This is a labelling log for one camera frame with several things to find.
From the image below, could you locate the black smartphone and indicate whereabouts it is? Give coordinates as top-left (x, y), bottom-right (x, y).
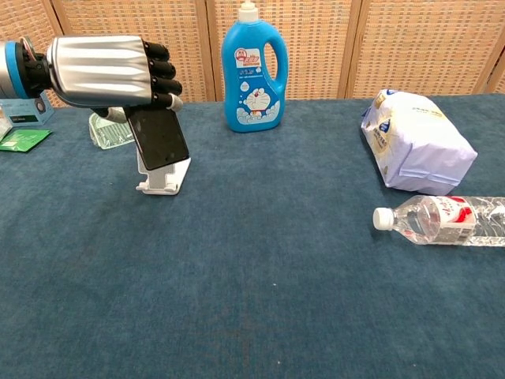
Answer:
top-left (125, 106), bottom-right (190, 171)

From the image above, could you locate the white tissue pack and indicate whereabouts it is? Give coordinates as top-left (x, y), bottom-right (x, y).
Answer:
top-left (360, 88), bottom-right (479, 196)

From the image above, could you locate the blue detergent pump bottle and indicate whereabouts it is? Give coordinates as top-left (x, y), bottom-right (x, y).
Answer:
top-left (220, 0), bottom-right (288, 133)

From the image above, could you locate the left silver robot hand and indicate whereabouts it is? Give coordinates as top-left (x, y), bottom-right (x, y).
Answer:
top-left (21, 35), bottom-right (185, 123)

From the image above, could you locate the white phone stand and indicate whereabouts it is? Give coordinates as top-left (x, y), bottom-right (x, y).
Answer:
top-left (136, 146), bottom-right (193, 197)

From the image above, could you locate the blue table mat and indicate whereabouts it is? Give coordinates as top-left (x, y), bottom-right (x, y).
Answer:
top-left (0, 92), bottom-right (505, 379)

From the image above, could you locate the clear plastic water bottle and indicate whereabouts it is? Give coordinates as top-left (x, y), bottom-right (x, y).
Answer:
top-left (372, 194), bottom-right (505, 248)

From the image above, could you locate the green sachet packet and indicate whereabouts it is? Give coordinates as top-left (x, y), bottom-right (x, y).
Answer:
top-left (0, 128), bottom-right (53, 153)

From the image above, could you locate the clear green plastic dustpan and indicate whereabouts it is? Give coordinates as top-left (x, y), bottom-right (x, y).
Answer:
top-left (88, 111), bottom-right (137, 151)

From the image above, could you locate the small blue cardboard box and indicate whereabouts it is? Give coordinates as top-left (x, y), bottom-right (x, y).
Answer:
top-left (0, 91), bottom-right (56, 128)

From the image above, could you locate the woven bamboo folding screen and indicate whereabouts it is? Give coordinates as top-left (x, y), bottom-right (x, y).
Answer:
top-left (0, 0), bottom-right (505, 108)

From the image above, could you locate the white snack bag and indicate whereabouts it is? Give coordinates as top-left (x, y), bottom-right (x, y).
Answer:
top-left (0, 111), bottom-right (13, 142)

